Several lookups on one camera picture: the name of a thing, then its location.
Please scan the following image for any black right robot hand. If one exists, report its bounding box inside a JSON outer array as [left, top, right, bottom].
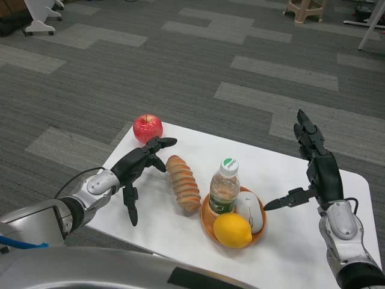
[[263, 108, 344, 211]]

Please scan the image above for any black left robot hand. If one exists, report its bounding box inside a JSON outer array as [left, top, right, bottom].
[[110, 135, 178, 227]]

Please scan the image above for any twisted bread roll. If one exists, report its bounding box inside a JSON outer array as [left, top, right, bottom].
[[165, 155, 202, 216]]

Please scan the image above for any red apple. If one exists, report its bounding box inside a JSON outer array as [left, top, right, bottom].
[[132, 114, 164, 145]]

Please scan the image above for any white computer mouse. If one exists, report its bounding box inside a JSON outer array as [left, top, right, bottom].
[[235, 191, 263, 234]]

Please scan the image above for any orange round plate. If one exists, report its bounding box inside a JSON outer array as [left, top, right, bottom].
[[200, 185, 268, 249]]

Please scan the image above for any clear plastic water bottle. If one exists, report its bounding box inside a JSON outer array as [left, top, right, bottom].
[[208, 158, 241, 218]]

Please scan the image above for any silver robot chest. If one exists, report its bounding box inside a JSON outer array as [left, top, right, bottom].
[[0, 231, 256, 289]]

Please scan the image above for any yellow lemon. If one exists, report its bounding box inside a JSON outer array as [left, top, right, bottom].
[[213, 213, 253, 249]]

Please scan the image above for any beige plastic stool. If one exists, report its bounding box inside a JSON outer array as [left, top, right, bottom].
[[283, 0, 328, 24]]

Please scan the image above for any white wheeled board stand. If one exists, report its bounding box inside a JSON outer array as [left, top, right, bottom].
[[21, 0, 64, 37]]

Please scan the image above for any brown cardboard box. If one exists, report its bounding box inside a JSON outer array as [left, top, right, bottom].
[[0, 0, 28, 22]]

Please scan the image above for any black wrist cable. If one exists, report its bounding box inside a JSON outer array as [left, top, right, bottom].
[[54, 167, 105, 200], [342, 197, 359, 215]]

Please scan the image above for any blue cable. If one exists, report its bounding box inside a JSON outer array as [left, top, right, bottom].
[[0, 235, 49, 250]]

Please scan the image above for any white desk leg frame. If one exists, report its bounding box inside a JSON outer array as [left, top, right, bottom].
[[343, 0, 385, 51]]

